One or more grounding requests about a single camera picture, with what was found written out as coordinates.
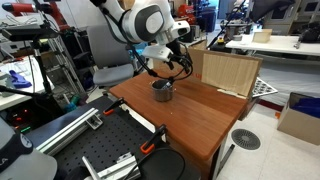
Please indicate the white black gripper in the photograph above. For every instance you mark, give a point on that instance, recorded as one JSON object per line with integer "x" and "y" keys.
{"x": 166, "y": 53}

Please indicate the black Expo marker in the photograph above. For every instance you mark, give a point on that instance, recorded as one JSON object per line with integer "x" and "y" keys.
{"x": 167, "y": 85}

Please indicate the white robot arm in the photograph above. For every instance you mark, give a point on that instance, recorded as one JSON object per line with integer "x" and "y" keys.
{"x": 145, "y": 21}

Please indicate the silver metal pot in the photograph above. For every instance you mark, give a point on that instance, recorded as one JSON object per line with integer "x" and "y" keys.
{"x": 161, "y": 95}

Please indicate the grey office chair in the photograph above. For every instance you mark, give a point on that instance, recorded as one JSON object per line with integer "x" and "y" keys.
{"x": 110, "y": 56}

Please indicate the far black orange clamp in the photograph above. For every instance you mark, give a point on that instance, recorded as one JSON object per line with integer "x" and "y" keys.
{"x": 114, "y": 105}

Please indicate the black orange clamp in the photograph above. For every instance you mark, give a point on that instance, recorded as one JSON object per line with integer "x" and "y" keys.
{"x": 114, "y": 105}
{"x": 149, "y": 145}

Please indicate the black perforated breadboard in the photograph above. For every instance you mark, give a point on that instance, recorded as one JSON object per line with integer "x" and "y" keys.
{"x": 119, "y": 134}

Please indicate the near black orange clamp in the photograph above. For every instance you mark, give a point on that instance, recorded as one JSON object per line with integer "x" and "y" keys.
{"x": 149, "y": 145}

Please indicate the small wooden box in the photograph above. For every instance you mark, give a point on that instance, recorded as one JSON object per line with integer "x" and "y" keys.
{"x": 262, "y": 35}

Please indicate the white background table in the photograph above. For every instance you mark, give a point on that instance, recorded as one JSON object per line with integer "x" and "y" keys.
{"x": 276, "y": 43}

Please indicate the round floor drain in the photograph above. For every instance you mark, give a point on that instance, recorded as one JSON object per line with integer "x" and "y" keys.
{"x": 245, "y": 139}

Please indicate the cardboard box with blue items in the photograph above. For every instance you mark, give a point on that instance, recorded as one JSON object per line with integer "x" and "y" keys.
{"x": 300, "y": 118}

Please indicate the far aluminium extrusion rail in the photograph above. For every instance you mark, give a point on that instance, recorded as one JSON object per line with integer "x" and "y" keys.
{"x": 88, "y": 120}

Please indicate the aluminium extrusion rail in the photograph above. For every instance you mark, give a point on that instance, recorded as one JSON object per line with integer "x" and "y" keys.
{"x": 125, "y": 168}
{"x": 88, "y": 120}

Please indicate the near aluminium extrusion rail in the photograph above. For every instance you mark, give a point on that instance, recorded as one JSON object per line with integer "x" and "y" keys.
{"x": 125, "y": 168}

